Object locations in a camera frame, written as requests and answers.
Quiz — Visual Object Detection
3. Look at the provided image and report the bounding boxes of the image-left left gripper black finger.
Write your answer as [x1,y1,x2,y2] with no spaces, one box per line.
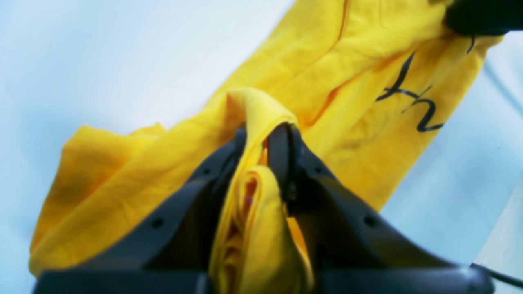
[443,0,523,36]

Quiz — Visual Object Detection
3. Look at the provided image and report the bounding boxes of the image-right left gripper finger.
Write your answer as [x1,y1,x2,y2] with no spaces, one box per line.
[34,127,247,294]
[268,123,494,294]

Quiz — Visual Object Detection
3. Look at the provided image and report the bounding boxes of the orange T-shirt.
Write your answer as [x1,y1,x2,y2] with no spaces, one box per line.
[29,0,503,294]

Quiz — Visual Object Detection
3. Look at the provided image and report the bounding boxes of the black arm cable image-right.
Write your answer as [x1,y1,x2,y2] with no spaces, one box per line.
[470,263,523,289]

